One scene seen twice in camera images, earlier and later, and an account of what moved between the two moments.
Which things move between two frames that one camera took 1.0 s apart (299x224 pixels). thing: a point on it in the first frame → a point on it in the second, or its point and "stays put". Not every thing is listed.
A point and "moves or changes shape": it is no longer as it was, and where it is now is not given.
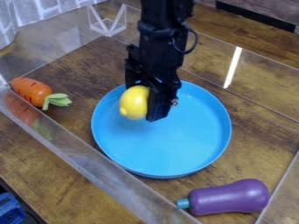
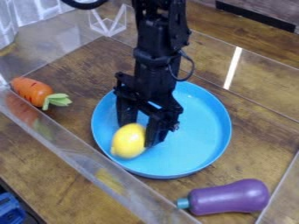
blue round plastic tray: (171, 148) stays put
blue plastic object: (12, 213) stays put
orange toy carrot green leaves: (37, 93) stays put
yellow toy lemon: (133, 101) moves or changes shape
